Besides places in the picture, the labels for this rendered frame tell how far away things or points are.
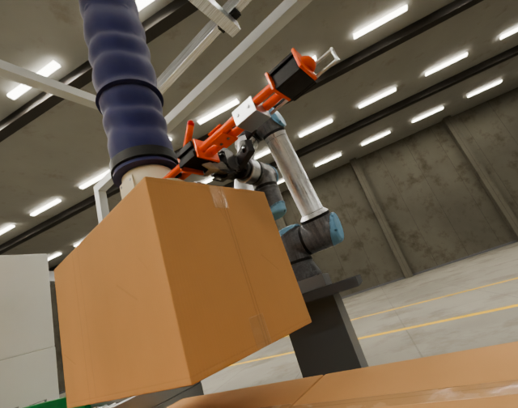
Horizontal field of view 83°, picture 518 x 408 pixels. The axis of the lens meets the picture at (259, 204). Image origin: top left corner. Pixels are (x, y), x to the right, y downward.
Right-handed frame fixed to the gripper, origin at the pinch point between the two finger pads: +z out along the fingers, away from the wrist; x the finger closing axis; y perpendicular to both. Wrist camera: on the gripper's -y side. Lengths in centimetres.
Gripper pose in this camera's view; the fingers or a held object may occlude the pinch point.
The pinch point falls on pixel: (204, 153)
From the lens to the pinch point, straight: 87.0
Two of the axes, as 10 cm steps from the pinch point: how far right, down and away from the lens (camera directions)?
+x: -3.1, -9.0, 3.2
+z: -5.8, -0.9, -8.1
